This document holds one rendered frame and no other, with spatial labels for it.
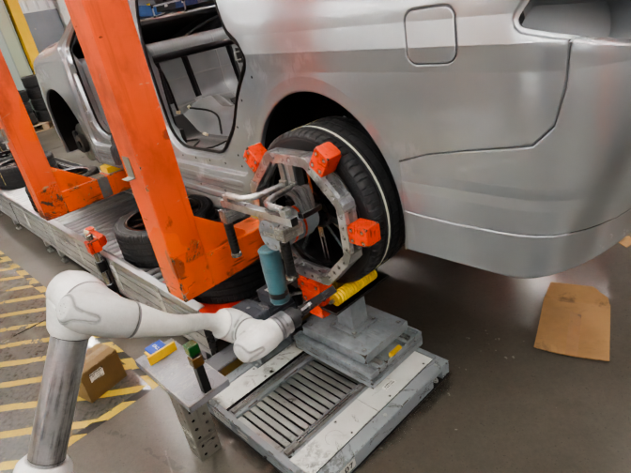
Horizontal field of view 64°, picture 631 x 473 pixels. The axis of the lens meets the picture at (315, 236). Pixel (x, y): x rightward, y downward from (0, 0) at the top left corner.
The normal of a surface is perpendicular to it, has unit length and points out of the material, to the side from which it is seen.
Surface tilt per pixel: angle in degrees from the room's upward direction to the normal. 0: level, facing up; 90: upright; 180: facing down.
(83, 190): 90
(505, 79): 90
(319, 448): 0
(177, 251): 90
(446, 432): 0
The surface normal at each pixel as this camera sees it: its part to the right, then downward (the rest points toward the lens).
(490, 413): -0.18, -0.88
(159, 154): 0.69, 0.21
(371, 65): -0.71, 0.42
